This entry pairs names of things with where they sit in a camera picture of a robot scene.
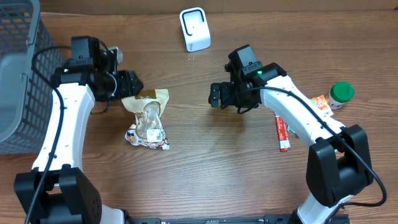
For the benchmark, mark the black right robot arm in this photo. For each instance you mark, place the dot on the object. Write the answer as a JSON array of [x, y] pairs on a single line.
[[339, 163]]

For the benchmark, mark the snack wrapper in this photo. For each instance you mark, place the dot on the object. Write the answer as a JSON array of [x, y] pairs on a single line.
[[146, 141]]

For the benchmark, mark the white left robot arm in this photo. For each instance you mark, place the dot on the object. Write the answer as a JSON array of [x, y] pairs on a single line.
[[56, 190]]

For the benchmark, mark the green lid jar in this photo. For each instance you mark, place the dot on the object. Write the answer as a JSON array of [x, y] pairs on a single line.
[[339, 94]]

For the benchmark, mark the white barcode scanner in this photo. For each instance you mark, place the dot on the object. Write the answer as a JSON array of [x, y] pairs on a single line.
[[195, 29]]

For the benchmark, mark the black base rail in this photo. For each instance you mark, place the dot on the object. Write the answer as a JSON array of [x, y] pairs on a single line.
[[239, 220]]

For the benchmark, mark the red snack bar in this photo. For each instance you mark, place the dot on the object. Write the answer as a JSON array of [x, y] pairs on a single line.
[[282, 133]]

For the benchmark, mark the teal tissue pack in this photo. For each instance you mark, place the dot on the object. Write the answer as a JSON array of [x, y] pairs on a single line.
[[290, 129]]

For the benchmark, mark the beige brown snack pouch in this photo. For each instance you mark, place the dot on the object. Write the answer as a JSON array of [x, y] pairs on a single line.
[[148, 107]]

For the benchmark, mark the orange tissue pack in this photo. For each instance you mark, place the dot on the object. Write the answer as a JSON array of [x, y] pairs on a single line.
[[323, 105]]

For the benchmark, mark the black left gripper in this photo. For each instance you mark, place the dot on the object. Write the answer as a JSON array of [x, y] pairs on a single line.
[[125, 83]]

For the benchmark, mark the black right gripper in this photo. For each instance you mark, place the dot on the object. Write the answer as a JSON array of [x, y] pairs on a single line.
[[226, 89]]

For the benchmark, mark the grey plastic mesh basket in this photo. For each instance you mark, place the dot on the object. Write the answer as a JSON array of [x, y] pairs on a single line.
[[26, 100]]

